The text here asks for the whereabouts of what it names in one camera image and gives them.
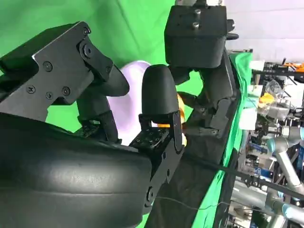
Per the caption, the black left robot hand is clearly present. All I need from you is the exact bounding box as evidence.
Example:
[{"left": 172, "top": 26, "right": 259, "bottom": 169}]
[{"left": 170, "top": 47, "right": 238, "bottom": 140}]

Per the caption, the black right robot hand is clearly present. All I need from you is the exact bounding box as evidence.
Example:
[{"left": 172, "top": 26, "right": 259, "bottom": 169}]
[{"left": 0, "top": 21, "right": 186, "bottom": 228}]

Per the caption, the orange and white bread roll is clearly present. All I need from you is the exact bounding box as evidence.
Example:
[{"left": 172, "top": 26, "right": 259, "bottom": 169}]
[{"left": 152, "top": 92, "right": 189, "bottom": 146}]

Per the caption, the lilac plate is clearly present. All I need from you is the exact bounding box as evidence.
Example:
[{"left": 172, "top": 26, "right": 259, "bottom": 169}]
[{"left": 105, "top": 60, "right": 152, "bottom": 145}]

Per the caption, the thin black rod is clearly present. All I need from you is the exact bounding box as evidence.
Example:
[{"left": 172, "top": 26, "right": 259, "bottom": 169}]
[{"left": 185, "top": 154, "right": 304, "bottom": 199}]

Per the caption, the green table cloth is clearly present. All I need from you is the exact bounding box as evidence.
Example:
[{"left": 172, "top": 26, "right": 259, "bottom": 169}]
[{"left": 0, "top": 0, "right": 254, "bottom": 228}]

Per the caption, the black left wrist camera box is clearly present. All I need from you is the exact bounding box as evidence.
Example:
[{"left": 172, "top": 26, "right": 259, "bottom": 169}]
[{"left": 164, "top": 4, "right": 239, "bottom": 69}]

